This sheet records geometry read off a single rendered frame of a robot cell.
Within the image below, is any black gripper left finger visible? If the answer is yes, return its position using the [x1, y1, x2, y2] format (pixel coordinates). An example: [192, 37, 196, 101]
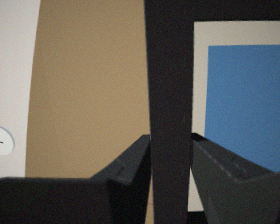
[0, 134, 152, 224]

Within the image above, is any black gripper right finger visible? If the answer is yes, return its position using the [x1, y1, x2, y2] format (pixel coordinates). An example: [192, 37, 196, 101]
[190, 133, 280, 224]

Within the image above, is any black picture frame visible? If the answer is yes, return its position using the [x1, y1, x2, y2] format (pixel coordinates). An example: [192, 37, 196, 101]
[143, 0, 280, 224]

